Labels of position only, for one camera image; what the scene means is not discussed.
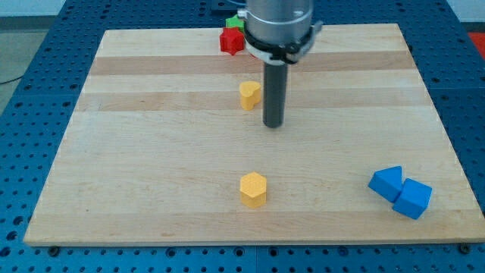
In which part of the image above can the yellow hexagon block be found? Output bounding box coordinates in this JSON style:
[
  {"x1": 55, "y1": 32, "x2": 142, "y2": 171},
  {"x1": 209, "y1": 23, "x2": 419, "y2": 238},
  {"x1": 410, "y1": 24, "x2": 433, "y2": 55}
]
[{"x1": 239, "y1": 172, "x2": 267, "y2": 209}]

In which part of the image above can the green star block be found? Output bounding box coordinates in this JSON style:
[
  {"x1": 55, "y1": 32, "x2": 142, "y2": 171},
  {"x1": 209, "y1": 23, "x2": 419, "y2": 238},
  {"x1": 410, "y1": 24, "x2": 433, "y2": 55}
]
[{"x1": 225, "y1": 15, "x2": 245, "y2": 33}]

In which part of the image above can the yellow heart block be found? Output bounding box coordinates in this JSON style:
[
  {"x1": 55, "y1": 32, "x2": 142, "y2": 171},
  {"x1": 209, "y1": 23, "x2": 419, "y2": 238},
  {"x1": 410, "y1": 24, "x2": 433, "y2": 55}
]
[{"x1": 239, "y1": 81, "x2": 261, "y2": 111}]

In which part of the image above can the red star block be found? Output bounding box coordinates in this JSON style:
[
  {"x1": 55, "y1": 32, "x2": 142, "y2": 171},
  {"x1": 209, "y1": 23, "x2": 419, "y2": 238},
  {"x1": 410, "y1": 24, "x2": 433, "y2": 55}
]
[{"x1": 219, "y1": 27, "x2": 245, "y2": 55}]

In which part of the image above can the blue triangle block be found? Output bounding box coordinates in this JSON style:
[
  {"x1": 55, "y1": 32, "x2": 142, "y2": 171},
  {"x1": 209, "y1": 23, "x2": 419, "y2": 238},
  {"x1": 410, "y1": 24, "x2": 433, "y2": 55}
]
[{"x1": 368, "y1": 166, "x2": 403, "y2": 202}]

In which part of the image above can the blue cube block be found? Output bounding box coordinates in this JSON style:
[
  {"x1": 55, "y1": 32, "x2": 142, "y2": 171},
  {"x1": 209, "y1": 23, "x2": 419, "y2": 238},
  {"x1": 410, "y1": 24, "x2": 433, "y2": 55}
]
[{"x1": 393, "y1": 178, "x2": 433, "y2": 220}]

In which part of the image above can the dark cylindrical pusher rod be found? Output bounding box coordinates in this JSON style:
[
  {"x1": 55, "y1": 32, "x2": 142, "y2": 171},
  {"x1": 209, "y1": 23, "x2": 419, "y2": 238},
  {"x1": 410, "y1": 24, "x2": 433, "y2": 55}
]
[{"x1": 263, "y1": 64, "x2": 288, "y2": 128}]

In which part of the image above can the wooden board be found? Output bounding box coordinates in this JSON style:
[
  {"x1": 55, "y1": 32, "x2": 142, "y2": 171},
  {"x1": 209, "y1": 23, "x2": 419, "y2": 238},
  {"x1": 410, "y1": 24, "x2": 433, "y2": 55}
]
[{"x1": 24, "y1": 24, "x2": 484, "y2": 246}]

